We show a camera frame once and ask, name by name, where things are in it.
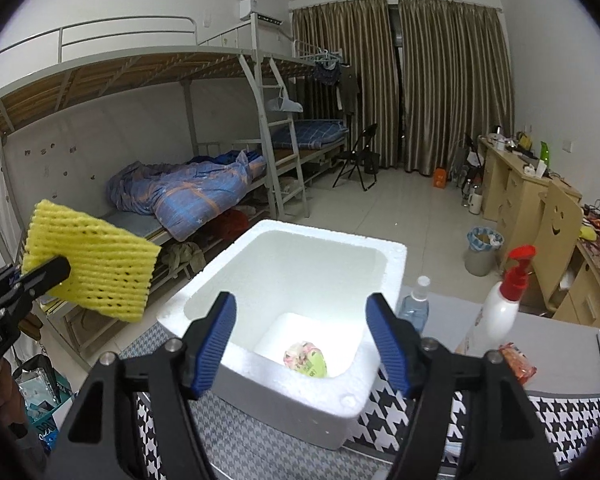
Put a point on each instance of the red snack packet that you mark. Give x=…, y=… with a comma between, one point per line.
x=517, y=365

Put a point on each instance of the houndstooth tablecloth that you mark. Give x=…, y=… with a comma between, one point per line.
x=570, y=425

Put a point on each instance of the blue orange quilt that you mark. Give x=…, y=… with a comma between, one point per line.
x=190, y=190

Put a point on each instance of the grey trash bin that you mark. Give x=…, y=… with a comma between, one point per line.
x=482, y=255

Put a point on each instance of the yellow object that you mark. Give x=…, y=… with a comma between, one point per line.
x=587, y=232

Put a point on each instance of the white thermos jug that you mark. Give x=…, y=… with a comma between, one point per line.
x=475, y=202

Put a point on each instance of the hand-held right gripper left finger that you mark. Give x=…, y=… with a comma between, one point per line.
x=215, y=350

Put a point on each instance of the wooden smiley chair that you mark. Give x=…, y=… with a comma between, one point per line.
x=560, y=230

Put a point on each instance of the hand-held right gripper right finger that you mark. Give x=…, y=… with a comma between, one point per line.
x=387, y=350

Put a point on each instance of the green bottle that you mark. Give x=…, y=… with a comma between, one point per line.
x=545, y=152

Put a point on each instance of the brown curtain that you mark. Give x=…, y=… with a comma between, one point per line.
x=345, y=85
x=455, y=85

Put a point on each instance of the olive clothes pile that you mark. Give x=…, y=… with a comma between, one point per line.
x=182, y=257

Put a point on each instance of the orange container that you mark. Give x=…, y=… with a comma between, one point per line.
x=440, y=177

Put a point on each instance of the light wooden desk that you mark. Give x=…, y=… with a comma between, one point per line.
x=515, y=190
x=592, y=290

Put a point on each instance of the electric kettle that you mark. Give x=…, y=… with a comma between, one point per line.
x=498, y=131

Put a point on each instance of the clear blue spray bottle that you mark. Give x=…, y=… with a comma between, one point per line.
x=415, y=310

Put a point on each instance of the floral tissue packet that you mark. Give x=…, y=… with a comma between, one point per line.
x=305, y=360

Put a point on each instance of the white foam box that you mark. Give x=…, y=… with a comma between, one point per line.
x=280, y=400

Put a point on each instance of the grey metal bunk bed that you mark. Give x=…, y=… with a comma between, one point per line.
x=300, y=62
x=130, y=65

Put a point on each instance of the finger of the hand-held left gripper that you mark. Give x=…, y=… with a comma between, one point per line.
x=47, y=272

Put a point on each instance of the dark hanging garment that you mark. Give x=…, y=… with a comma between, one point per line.
x=327, y=74

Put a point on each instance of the olive hanging garment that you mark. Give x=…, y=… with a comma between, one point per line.
x=350, y=90

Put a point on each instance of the red cloth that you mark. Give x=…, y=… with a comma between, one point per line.
x=232, y=225

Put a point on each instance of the white red pump bottle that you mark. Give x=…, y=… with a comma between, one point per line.
x=500, y=310

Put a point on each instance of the blue printed box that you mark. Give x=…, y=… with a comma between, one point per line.
x=47, y=420

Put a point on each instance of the white air conditioner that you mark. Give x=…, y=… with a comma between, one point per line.
x=252, y=10

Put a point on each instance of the black folding chair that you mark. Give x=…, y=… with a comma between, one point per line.
x=360, y=155

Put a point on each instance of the blue plaid bedding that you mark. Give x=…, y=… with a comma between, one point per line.
x=310, y=132

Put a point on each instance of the yellow foam net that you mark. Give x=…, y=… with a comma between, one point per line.
x=95, y=260

